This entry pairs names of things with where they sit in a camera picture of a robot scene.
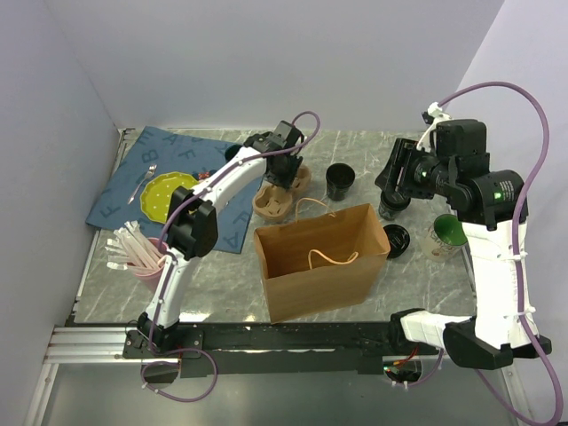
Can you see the brown pulp cup carrier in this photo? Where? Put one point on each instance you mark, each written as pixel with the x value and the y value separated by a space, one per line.
pixel 273 203

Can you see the silver fork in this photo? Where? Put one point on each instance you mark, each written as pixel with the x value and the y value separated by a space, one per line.
pixel 149 173

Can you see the brown paper bag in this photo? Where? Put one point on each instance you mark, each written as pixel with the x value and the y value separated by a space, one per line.
pixel 320 264

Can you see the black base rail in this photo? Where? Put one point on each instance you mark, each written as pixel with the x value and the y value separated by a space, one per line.
pixel 263 348

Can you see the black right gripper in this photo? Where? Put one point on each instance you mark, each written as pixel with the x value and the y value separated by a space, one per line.
pixel 404 153

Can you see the black lid stack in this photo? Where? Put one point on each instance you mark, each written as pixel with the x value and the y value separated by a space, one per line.
pixel 398 238

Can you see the blue alphabet placemat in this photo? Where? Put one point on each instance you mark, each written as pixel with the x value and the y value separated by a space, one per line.
pixel 170 151

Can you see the black cup stack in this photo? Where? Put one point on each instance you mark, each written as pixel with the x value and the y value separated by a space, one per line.
pixel 339 177

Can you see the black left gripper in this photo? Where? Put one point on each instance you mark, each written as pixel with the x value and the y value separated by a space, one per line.
pixel 286 182

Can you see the aluminium frame rail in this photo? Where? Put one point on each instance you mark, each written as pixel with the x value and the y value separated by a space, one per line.
pixel 75 345

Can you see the black takeout coffee cup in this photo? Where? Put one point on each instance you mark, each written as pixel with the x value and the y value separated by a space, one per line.
pixel 392 204

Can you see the green dotted plate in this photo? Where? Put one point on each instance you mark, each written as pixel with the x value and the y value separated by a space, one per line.
pixel 156 197

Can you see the dark green mug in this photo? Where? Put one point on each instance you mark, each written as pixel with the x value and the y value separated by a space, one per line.
pixel 231 151

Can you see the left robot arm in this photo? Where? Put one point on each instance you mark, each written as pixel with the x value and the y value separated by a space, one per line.
pixel 191 229

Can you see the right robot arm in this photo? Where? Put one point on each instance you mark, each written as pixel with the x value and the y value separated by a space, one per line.
pixel 451 161

